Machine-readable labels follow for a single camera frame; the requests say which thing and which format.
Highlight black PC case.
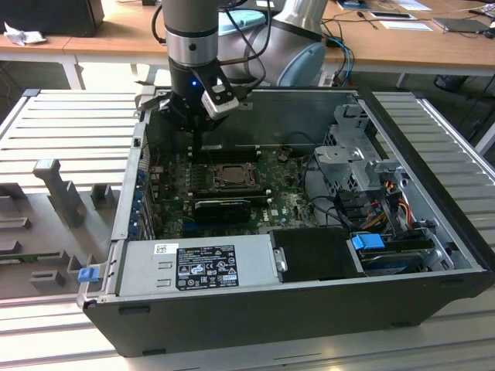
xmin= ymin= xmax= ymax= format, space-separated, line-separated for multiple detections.
xmin=76 ymin=85 xmax=495 ymax=359

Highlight metal disk bay cage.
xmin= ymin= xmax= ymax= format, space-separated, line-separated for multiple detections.
xmin=312 ymin=100 xmax=413 ymax=240

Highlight silver CPU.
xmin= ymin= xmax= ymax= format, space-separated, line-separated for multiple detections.
xmin=221 ymin=166 xmax=249 ymax=184

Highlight black RAM slot white clips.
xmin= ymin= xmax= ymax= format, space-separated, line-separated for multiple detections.
xmin=189 ymin=151 xmax=261 ymax=159
xmin=203 ymin=144 xmax=261 ymax=151

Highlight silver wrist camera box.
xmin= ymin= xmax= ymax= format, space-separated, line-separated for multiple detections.
xmin=200 ymin=73 xmax=240 ymax=119

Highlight silver power supply unit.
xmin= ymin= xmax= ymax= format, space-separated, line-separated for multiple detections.
xmin=114 ymin=233 xmax=280 ymax=299

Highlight dark notebook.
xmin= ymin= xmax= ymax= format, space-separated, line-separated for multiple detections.
xmin=432 ymin=17 xmax=491 ymax=35

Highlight blue cable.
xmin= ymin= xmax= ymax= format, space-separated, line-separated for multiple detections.
xmin=324 ymin=34 xmax=355 ymax=88

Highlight wooden desk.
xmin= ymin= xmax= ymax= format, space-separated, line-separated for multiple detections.
xmin=0 ymin=15 xmax=108 ymax=92
xmin=61 ymin=0 xmax=171 ymax=90
xmin=320 ymin=0 xmax=495 ymax=92

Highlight black graphics card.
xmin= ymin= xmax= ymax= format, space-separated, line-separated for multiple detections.
xmin=192 ymin=198 xmax=251 ymax=224

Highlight black plastic shroud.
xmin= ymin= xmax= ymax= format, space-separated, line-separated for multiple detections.
xmin=268 ymin=226 xmax=367 ymax=284

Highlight CPU socket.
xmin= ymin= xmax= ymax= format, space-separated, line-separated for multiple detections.
xmin=210 ymin=161 xmax=259 ymax=192

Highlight black box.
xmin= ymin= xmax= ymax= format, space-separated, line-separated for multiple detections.
xmin=0 ymin=0 xmax=105 ymax=39

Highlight metal socket cover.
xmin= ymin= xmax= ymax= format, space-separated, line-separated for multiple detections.
xmin=213 ymin=164 xmax=257 ymax=189

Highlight green motherboard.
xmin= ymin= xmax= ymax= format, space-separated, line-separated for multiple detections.
xmin=148 ymin=145 xmax=312 ymax=239

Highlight hard disk in blue carrier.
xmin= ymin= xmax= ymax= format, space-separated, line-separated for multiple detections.
xmin=350 ymin=231 xmax=442 ymax=276

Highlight crumpled white paper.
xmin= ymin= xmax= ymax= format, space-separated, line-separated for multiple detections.
xmin=2 ymin=21 xmax=48 ymax=46

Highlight grey parts rack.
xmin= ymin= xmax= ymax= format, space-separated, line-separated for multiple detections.
xmin=0 ymin=158 xmax=125 ymax=301

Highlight yellow red wire bundle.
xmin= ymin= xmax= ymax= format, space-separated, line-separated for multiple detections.
xmin=381 ymin=181 xmax=413 ymax=229

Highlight green RAM stick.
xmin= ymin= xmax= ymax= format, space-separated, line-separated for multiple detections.
xmin=0 ymin=251 xmax=63 ymax=264

